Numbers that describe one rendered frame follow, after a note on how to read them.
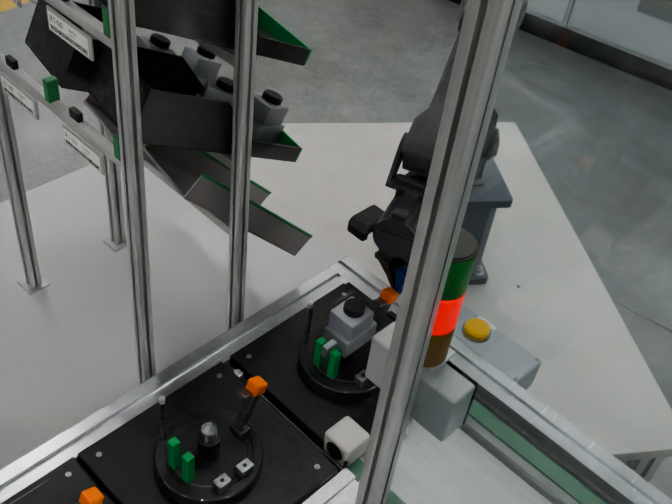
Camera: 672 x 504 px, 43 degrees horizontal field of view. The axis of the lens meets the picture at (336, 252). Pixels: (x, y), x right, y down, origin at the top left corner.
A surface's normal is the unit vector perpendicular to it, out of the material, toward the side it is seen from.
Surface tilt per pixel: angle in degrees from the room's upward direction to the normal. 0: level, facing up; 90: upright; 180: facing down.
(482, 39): 90
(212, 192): 90
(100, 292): 0
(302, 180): 0
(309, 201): 0
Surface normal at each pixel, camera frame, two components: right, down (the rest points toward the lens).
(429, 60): 0.11, -0.73
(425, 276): -0.70, 0.43
